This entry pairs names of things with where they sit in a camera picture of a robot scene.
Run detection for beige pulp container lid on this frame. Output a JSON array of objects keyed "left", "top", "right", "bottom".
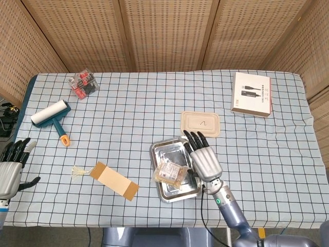
[{"left": 180, "top": 111, "right": 222, "bottom": 139}]

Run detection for woven rattan folding screen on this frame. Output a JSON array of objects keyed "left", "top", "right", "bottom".
[{"left": 0, "top": 0, "right": 329, "bottom": 155}]

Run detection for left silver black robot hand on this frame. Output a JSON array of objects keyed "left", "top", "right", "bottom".
[{"left": 0, "top": 137, "right": 41, "bottom": 200}]

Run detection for packaged snack bag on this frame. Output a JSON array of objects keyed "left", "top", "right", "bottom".
[{"left": 153, "top": 158, "right": 190, "bottom": 190}]

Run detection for teal lint roller orange handle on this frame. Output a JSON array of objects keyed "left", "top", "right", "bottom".
[{"left": 30, "top": 100, "right": 71, "bottom": 147}]

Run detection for black yellow cables and equipment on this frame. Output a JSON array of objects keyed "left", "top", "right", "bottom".
[{"left": 0, "top": 102, "right": 21, "bottom": 137}]

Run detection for clear box red black clips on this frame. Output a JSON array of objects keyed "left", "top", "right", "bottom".
[{"left": 68, "top": 68, "right": 100, "bottom": 100}]

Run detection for blue checked tablecloth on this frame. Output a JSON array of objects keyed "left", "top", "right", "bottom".
[{"left": 5, "top": 69, "right": 325, "bottom": 230}]

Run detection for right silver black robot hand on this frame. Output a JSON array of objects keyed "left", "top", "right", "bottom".
[{"left": 182, "top": 130, "right": 223, "bottom": 182}]

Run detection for stainless steel rectangular tray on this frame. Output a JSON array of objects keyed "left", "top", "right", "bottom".
[{"left": 149, "top": 136, "right": 204, "bottom": 203}]

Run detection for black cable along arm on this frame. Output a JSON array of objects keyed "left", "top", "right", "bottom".
[{"left": 200, "top": 184, "right": 232, "bottom": 247}]

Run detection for grey robot torso base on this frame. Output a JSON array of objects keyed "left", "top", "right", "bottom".
[{"left": 101, "top": 227, "right": 214, "bottom": 247}]

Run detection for kraft paper tag with tassel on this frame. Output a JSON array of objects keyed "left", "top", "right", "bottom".
[{"left": 71, "top": 161, "right": 140, "bottom": 202}]

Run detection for white cable product box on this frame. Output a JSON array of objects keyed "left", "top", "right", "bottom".
[{"left": 230, "top": 72, "right": 273, "bottom": 118}]

